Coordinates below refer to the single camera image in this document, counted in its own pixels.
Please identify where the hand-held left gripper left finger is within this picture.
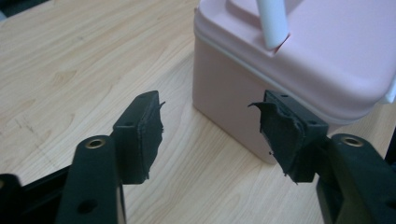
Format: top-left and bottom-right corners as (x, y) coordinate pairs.
(55, 90), (166, 224)

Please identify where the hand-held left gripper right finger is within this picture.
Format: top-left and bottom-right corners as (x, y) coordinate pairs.
(247, 90), (396, 224)

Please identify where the pink plastic storage box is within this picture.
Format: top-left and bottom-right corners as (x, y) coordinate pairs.
(191, 0), (396, 165)

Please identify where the white box handle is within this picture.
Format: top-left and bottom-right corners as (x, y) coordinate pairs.
(255, 0), (290, 51)

